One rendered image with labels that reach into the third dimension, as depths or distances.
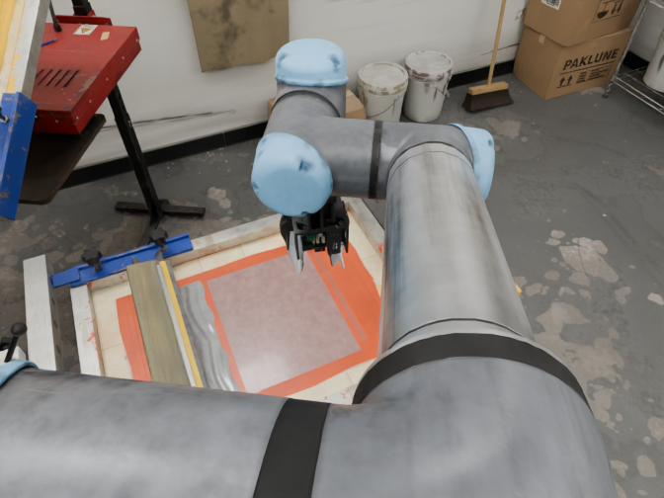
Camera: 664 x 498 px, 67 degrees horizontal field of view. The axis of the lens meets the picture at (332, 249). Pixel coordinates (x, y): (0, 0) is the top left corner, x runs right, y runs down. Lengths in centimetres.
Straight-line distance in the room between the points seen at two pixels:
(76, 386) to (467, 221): 22
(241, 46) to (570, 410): 290
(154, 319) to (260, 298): 26
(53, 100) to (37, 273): 66
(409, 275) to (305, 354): 92
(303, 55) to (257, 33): 243
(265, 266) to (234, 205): 162
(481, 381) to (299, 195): 32
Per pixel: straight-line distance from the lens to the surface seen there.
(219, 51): 297
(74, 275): 138
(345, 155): 46
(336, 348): 117
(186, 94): 311
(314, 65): 53
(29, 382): 18
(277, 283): 129
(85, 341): 127
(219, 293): 129
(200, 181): 312
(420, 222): 30
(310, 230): 64
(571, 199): 321
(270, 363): 116
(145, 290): 121
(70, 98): 183
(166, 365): 109
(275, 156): 45
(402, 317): 24
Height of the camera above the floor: 196
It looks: 48 degrees down
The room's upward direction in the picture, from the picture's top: straight up
